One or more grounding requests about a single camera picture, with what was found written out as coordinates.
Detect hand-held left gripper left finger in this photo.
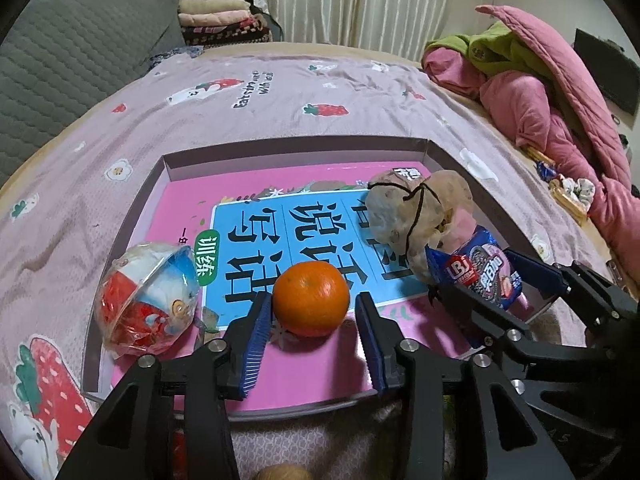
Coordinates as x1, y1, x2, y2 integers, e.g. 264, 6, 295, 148
55, 292, 273, 480

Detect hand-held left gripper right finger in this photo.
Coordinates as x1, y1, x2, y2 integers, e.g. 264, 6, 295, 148
355, 292, 576, 480

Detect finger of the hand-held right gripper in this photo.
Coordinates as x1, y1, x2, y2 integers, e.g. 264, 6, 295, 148
505, 249, 640, 341
430, 285, 621, 376

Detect blue snack packet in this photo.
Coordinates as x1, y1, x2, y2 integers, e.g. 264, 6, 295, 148
425, 225, 531, 311

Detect orange tangerine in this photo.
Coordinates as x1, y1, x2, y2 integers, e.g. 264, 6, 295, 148
272, 260, 351, 338

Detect plastic-wrapped toy egg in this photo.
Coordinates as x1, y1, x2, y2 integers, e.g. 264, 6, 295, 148
97, 242, 201, 358

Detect walnut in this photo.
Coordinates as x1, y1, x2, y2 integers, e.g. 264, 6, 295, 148
257, 464, 311, 480

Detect beige sheer drawstring pouch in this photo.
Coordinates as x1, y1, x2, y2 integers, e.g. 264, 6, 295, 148
364, 169, 473, 286

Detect grey shallow cardboard box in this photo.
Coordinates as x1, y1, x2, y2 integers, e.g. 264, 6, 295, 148
82, 137, 566, 413

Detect wafer biscuit packet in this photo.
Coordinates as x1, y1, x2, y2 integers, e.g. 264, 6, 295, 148
549, 177, 591, 223

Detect white patterned scrunchie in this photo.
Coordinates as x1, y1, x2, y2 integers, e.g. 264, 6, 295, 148
562, 176, 596, 206

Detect pink and blue book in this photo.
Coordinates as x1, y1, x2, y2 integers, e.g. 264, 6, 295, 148
112, 162, 531, 408

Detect pink quilt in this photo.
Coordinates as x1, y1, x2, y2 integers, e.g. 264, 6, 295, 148
421, 5, 640, 271

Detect black television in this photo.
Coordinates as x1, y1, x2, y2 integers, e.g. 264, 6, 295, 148
572, 27, 640, 116

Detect green blanket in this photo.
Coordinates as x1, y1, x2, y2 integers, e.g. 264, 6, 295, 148
425, 20, 551, 86

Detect dark patterned cloth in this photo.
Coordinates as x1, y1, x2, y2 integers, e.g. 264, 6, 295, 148
147, 45, 206, 68

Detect white curtains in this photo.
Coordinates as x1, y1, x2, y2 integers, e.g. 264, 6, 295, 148
255, 0, 493, 56

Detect stack of folded blankets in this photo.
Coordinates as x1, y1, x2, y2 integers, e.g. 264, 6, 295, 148
177, 0, 273, 46

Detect grey quilted sofa cover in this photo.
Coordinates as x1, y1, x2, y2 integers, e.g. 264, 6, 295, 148
0, 0, 186, 186

